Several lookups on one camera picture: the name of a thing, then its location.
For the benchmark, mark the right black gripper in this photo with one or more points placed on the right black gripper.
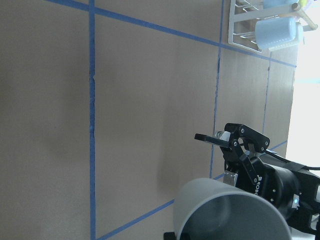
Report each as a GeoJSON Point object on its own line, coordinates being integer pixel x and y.
{"type": "Point", "coordinates": [289, 187]}

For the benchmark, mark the grey plastic cup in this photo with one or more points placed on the grey plastic cup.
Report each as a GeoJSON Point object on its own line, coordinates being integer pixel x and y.
{"type": "Point", "coordinates": [207, 209]}

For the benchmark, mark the light blue cup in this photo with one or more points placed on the light blue cup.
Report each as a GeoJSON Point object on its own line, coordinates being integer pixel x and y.
{"type": "Point", "coordinates": [273, 32]}
{"type": "Point", "coordinates": [277, 3]}

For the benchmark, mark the light blue cup front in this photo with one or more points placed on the light blue cup front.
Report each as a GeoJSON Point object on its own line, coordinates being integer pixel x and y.
{"type": "Point", "coordinates": [277, 3]}

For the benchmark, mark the yellow plastic cup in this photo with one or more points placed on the yellow plastic cup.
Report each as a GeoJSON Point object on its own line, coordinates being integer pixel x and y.
{"type": "Point", "coordinates": [303, 3]}

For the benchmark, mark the white wire cup rack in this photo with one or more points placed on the white wire cup rack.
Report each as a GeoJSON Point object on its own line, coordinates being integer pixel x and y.
{"type": "Point", "coordinates": [244, 14]}

